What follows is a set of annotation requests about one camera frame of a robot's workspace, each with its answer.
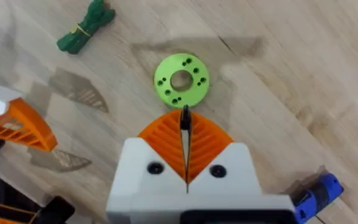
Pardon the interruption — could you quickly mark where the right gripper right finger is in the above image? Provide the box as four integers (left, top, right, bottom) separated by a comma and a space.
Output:
185, 105, 263, 196

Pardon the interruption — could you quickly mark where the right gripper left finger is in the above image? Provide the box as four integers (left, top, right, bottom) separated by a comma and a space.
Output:
106, 105, 188, 224

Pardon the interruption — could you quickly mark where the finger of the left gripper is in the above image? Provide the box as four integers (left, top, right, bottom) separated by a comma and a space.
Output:
0, 80, 58, 153

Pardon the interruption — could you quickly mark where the blue electric screwdriver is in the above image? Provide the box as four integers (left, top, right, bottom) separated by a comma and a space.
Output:
286, 172, 344, 224

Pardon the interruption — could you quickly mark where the green disc with holes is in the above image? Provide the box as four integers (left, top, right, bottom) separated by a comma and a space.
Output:
153, 53, 210, 109

